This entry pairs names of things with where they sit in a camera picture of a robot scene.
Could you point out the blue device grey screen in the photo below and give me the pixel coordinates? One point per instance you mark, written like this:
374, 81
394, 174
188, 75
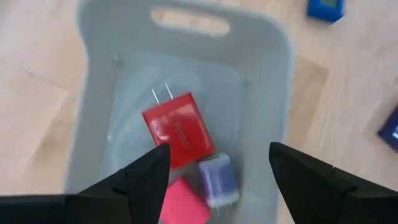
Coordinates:
325, 11

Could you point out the lavender white wall charger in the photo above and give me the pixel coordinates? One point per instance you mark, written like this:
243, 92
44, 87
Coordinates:
217, 180

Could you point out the red wall charger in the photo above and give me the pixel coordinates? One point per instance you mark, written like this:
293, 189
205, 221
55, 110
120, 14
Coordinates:
180, 127

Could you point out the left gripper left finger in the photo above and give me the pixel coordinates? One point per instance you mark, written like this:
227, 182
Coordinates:
133, 193

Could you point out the dark blue box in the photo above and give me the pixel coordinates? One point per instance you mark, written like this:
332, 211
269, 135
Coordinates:
390, 129

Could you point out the pink wall charger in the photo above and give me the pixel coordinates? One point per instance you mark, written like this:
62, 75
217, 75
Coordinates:
185, 205

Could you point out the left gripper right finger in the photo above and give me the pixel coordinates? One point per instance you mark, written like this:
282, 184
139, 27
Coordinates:
314, 193

